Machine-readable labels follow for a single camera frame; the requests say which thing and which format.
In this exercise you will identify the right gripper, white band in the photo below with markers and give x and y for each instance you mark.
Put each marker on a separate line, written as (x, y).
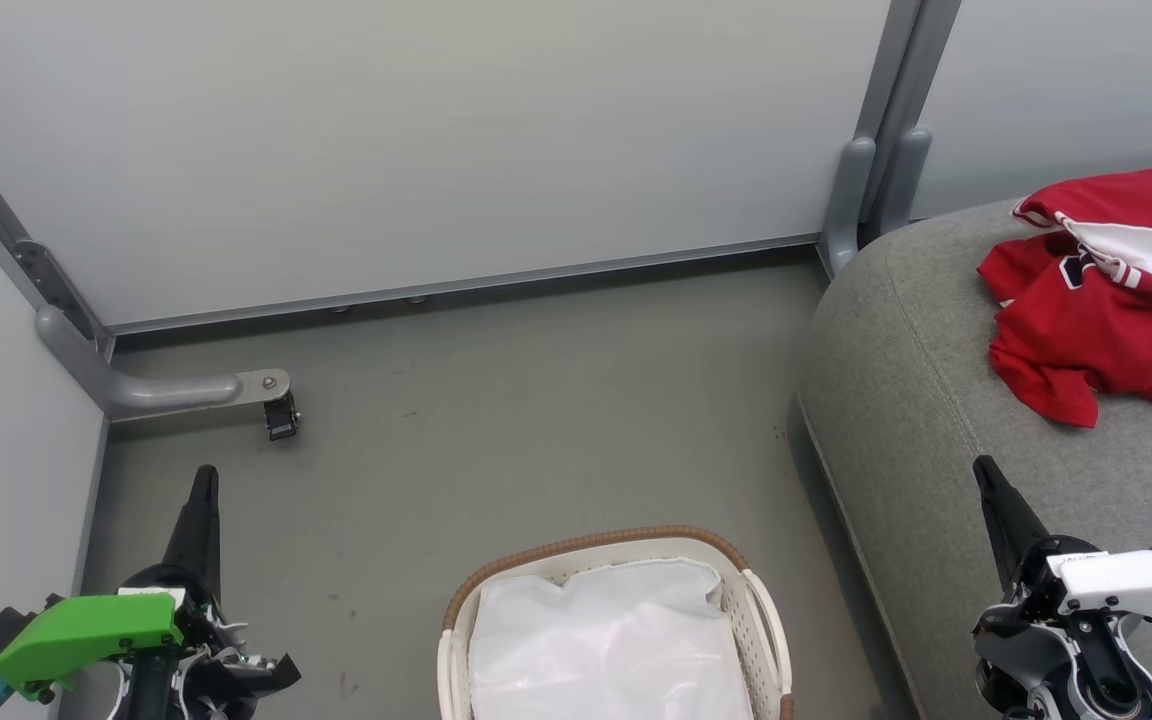
(1136, 585)

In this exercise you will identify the left gripper, green band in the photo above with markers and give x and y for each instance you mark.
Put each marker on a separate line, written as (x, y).
(86, 630)

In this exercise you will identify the red and white garment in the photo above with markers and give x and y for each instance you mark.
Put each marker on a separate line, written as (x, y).
(1086, 330)

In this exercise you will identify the right robot arm, white grey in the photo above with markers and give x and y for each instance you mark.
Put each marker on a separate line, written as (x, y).
(1036, 660)

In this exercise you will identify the white laundry basket, brown rim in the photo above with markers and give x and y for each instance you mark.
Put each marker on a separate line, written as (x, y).
(764, 620)

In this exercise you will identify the black caster wheel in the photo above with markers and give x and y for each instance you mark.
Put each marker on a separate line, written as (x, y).
(282, 418)

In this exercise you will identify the grey fabric sofa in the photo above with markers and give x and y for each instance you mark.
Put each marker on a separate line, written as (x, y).
(936, 400)

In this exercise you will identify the white plastic bag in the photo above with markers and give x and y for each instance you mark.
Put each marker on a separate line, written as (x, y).
(606, 640)

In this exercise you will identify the grey partition bottom rail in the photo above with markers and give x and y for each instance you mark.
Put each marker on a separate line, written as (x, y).
(88, 510)
(456, 282)

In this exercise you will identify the grey partition post, double foot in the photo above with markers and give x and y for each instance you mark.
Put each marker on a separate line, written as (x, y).
(896, 100)

